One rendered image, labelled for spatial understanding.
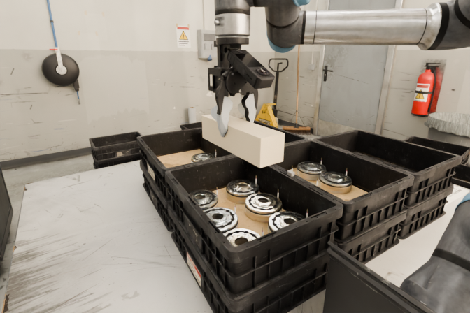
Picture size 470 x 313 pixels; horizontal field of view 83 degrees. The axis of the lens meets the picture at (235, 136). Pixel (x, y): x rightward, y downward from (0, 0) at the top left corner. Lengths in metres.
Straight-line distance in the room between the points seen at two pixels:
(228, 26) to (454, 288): 0.58
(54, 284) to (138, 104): 3.29
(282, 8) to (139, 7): 3.50
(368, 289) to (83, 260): 0.72
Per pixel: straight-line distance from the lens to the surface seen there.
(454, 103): 3.64
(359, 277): 0.51
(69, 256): 0.96
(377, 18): 0.69
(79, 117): 3.90
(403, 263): 0.94
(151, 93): 4.02
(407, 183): 0.87
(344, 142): 1.26
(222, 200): 0.83
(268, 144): 0.51
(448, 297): 0.56
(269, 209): 0.74
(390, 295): 0.49
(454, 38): 0.72
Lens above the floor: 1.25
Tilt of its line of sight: 17 degrees down
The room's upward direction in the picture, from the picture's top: straight up
